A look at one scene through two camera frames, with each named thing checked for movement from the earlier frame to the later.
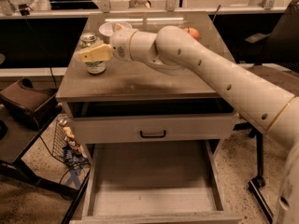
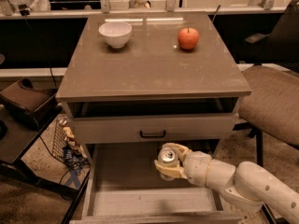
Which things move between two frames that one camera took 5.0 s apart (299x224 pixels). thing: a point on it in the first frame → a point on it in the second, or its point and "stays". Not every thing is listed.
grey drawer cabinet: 157,142 stays
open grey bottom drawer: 151,182 stays
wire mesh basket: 66,146 stays
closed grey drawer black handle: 152,127 stays
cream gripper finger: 101,52 → 174,171
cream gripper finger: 116,27 → 184,151
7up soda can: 89,40 → 167,155
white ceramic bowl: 106,28 stays
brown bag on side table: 35,106 stays
